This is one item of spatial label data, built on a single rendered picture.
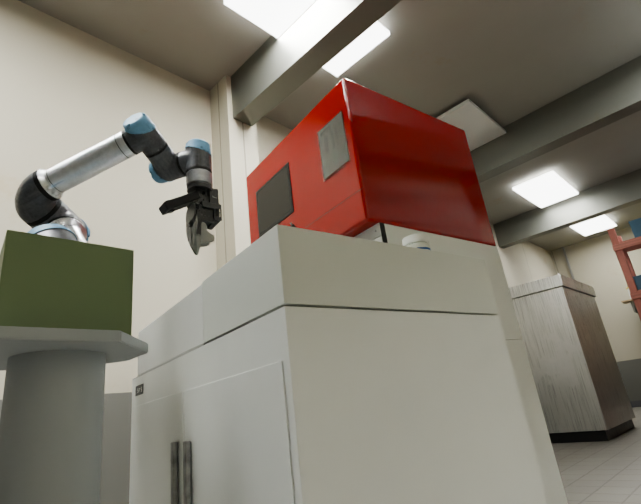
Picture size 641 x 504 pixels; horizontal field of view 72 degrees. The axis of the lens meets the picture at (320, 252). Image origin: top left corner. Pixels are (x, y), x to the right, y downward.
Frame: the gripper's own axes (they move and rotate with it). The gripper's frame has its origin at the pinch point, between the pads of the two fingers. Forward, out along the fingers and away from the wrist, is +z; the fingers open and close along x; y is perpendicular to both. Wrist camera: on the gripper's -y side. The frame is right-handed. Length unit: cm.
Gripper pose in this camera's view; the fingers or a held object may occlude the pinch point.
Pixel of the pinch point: (193, 249)
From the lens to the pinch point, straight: 126.9
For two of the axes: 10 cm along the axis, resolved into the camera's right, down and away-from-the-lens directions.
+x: -5.8, 3.4, 7.4
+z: 1.2, 9.3, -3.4
